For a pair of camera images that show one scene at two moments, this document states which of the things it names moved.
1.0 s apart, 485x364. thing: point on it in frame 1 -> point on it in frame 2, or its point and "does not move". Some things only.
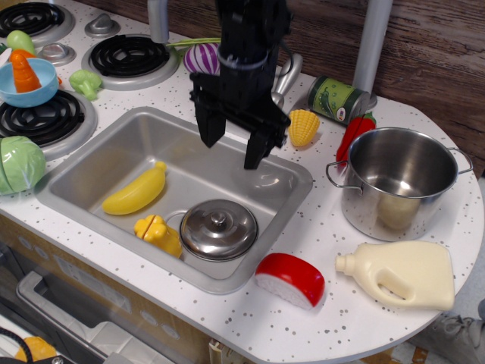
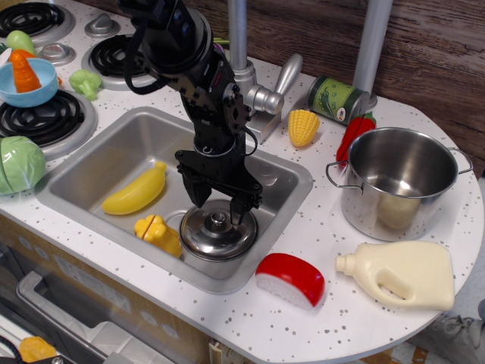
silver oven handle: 99,336 does not move
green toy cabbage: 23,164 does not move
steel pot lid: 219,230 does not move
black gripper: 243,88 -> 227,171
